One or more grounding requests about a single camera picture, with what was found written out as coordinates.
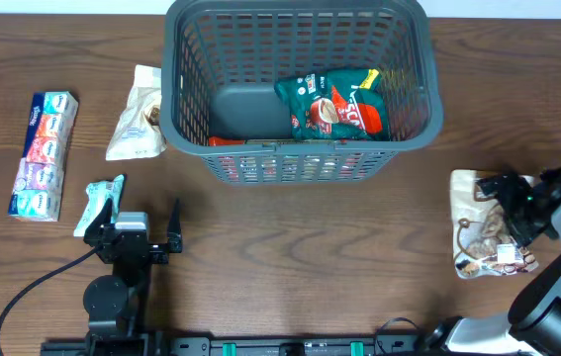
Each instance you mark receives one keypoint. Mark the colourful tissue multipack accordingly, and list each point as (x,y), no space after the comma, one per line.
(37,189)

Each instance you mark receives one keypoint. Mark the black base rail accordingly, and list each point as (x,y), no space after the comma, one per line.
(159,344)

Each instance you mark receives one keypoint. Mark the beige snack pouch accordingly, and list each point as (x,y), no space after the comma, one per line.
(138,134)

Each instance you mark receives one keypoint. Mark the red spaghetti packet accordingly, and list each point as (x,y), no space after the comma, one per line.
(278,161)

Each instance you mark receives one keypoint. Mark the brown dried food pouch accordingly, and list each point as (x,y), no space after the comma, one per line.
(482,244)

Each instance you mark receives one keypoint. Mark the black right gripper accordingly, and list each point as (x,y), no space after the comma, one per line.
(524,233)

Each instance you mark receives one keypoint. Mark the grey plastic basket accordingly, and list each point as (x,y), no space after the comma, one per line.
(221,60)

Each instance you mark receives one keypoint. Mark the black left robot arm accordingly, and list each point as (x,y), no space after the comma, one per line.
(116,302)

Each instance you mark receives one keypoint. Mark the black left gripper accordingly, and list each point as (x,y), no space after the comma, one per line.
(96,231)

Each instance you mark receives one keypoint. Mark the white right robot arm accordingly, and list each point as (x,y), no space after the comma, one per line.
(532,326)

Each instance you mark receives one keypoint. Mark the mint green small packet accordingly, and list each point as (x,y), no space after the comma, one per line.
(99,193)

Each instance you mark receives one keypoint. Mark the green coffee bag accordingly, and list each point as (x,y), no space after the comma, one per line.
(336,105)

